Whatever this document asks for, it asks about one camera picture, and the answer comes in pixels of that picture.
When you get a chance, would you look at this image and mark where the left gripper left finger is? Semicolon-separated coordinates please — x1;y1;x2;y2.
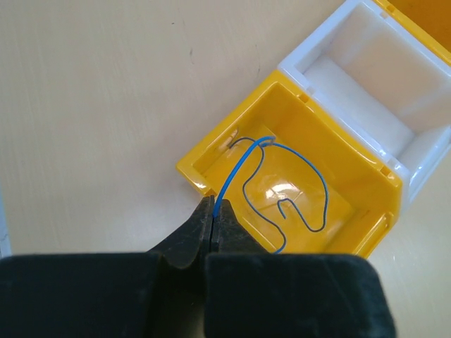
1;197;214;337

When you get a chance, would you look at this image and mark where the yellow bin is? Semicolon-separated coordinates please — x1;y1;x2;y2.
375;0;450;65
176;70;402;258

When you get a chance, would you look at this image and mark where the yellow bin middle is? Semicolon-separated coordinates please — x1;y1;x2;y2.
375;0;450;65

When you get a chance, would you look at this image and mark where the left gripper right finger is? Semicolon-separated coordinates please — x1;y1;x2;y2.
202;199;399;338

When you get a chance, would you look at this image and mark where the yellow bin near left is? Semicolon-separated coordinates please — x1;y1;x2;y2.
176;70;402;258

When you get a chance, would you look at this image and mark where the white bin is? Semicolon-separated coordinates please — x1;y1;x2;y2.
278;1;450;208

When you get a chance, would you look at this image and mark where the blue thin wire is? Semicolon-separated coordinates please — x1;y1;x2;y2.
213;134;330;255

